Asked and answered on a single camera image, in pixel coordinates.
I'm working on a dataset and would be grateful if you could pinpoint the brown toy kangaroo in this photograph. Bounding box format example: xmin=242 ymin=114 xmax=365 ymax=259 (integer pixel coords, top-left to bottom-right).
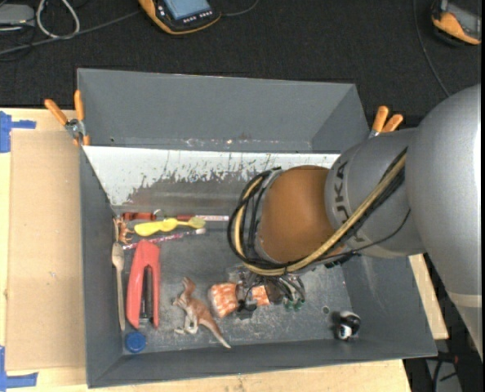
xmin=171 ymin=276 xmax=233 ymax=350

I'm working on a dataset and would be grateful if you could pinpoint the pink striped stick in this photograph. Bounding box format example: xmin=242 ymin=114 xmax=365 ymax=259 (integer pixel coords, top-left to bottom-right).
xmin=122 ymin=227 xmax=207 ymax=250

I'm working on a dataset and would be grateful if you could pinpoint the red stapler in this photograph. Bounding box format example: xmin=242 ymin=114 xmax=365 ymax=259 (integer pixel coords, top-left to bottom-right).
xmin=126 ymin=238 xmax=162 ymax=331

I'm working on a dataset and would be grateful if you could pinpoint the red and pink stick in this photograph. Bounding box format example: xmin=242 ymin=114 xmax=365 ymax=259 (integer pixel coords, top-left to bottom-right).
xmin=121 ymin=212 xmax=230 ymax=223

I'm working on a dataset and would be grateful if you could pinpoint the blue bottle cap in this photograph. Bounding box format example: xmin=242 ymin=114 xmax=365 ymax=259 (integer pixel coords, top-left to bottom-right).
xmin=123 ymin=331 xmax=148 ymax=354

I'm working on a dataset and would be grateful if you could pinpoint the small orange toy animal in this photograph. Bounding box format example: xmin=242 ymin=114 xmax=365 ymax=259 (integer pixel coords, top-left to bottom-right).
xmin=113 ymin=216 xmax=136 ymax=245

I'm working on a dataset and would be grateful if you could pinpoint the grey metal bin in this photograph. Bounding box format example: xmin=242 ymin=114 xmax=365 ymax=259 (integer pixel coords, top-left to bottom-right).
xmin=75 ymin=67 xmax=438 ymax=390

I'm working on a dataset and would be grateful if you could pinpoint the brown cardboard board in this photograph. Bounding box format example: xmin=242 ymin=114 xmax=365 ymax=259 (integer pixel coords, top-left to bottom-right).
xmin=4 ymin=130 xmax=89 ymax=372

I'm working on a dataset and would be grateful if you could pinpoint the yellow toy propeller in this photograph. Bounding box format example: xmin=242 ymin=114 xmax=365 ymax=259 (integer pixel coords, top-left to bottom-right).
xmin=133 ymin=216 xmax=207 ymax=238

